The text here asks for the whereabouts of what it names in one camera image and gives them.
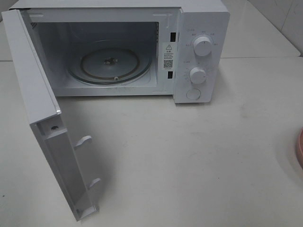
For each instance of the white microwave oven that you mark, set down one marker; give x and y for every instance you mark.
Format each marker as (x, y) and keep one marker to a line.
(65, 23)

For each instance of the white warning label sticker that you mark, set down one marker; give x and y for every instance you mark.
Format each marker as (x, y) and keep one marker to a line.
(168, 54)

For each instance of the pink round plate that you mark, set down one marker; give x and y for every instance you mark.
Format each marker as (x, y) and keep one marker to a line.
(299, 148)

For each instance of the white microwave knob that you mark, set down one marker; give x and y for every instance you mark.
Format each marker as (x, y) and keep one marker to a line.
(203, 45)
(197, 75)

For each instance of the white microwave door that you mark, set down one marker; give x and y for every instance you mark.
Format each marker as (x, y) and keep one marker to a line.
(44, 113)

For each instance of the glass microwave turntable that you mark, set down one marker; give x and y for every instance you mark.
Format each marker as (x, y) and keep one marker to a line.
(110, 62)

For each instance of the round white door button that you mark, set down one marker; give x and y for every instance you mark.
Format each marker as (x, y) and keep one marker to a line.
(193, 94)

